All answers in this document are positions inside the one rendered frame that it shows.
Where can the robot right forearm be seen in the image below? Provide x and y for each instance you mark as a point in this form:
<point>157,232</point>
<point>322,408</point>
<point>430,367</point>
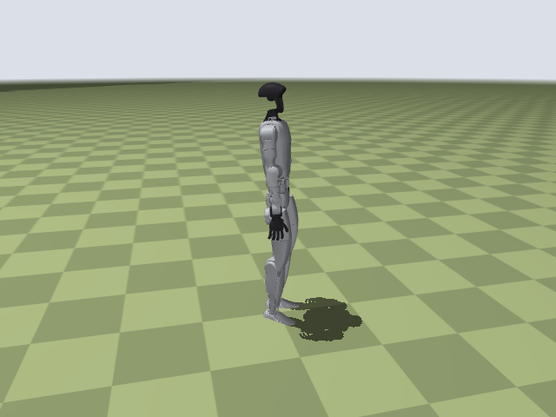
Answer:
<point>274,190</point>

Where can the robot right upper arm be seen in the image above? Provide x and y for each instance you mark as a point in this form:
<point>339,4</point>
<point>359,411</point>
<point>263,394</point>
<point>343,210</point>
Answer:
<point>268,135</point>

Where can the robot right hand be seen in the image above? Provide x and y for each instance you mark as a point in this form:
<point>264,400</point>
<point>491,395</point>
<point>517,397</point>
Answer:
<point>276,224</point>

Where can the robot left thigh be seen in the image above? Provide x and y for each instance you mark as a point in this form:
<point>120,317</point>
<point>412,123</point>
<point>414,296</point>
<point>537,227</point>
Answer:
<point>293,218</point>

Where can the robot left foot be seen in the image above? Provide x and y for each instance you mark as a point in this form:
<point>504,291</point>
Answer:
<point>285,304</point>

